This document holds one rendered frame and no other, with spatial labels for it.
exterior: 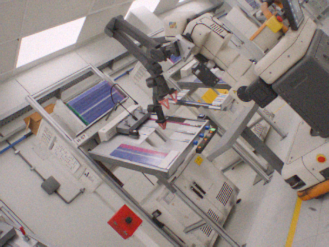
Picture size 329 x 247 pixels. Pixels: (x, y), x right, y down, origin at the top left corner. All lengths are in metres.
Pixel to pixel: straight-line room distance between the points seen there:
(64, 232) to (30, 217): 0.42
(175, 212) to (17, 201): 2.00
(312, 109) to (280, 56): 0.30
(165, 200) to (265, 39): 1.32
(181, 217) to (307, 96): 1.28
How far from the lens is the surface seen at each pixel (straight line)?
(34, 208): 3.65
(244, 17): 6.60
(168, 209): 2.22
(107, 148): 2.33
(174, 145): 2.18
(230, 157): 3.57
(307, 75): 1.46
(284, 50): 1.44
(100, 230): 3.75
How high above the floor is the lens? 0.90
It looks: 2 degrees up
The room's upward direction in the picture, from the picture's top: 46 degrees counter-clockwise
